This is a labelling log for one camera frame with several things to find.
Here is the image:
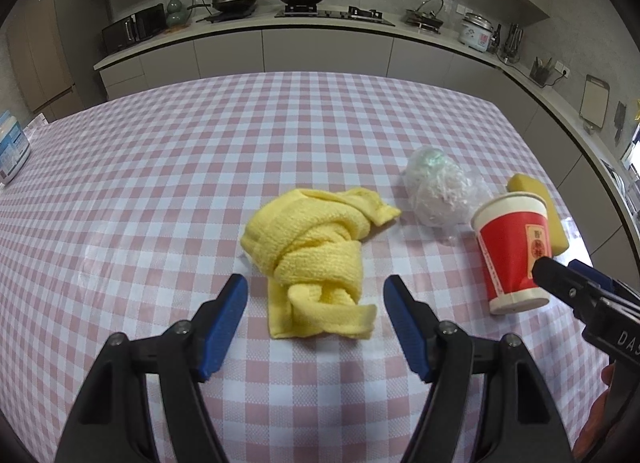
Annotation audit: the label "grey kitchen counter cabinets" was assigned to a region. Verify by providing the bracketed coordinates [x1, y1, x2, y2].
[92, 17, 640, 244]

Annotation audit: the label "metal kettle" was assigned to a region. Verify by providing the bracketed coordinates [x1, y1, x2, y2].
[403, 0, 446, 35]

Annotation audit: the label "black gas stove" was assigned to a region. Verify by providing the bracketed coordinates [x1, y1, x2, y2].
[273, 3, 396, 26]

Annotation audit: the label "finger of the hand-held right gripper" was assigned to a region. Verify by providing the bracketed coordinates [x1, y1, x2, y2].
[531, 256, 607, 325]
[567, 258, 640, 302]

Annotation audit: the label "grey cutting board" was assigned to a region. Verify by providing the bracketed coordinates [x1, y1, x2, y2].
[579, 73, 611, 132]

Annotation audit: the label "black microwave oven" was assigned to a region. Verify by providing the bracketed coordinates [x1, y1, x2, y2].
[101, 3, 166, 55]

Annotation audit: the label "person's right hand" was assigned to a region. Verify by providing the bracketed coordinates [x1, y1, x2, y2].
[572, 363, 621, 462]

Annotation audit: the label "black chopstick holder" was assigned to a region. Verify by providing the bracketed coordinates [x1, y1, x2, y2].
[528, 56, 557, 89]

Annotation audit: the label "yellow knitted towel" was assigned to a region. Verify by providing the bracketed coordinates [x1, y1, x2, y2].
[239, 186, 403, 342]

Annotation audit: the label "clear bag of white shreds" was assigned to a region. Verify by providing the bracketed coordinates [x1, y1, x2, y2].
[403, 145, 494, 244]

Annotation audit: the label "red paper cup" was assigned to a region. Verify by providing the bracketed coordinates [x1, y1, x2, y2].
[470, 191, 554, 317]

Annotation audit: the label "pink checkered tablecloth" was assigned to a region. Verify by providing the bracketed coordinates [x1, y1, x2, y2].
[0, 71, 617, 463]

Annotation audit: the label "yellow sponge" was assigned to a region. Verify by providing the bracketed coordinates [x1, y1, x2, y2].
[505, 172, 571, 257]

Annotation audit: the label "black induction cooker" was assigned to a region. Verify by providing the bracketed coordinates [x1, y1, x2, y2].
[194, 10, 259, 24]

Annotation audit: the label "steel utensil holder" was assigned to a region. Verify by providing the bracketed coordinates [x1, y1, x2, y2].
[501, 22, 525, 65]

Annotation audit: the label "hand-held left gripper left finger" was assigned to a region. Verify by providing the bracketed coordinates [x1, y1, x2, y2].
[62, 273, 250, 463]

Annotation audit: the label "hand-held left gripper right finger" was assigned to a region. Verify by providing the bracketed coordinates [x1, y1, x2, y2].
[383, 275, 573, 463]

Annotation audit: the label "green ceramic vase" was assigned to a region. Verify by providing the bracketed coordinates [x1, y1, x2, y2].
[165, 0, 187, 28]

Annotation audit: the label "blue and white box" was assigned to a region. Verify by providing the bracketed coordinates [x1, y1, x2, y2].
[0, 110, 31, 186]

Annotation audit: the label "white rice cooker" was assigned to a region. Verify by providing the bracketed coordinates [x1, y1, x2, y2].
[457, 11, 495, 52]

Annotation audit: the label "dish drainer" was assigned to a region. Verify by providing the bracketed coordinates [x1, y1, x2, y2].
[600, 157, 640, 217]

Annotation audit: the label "black cleaver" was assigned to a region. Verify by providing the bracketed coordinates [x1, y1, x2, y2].
[613, 101, 629, 146]

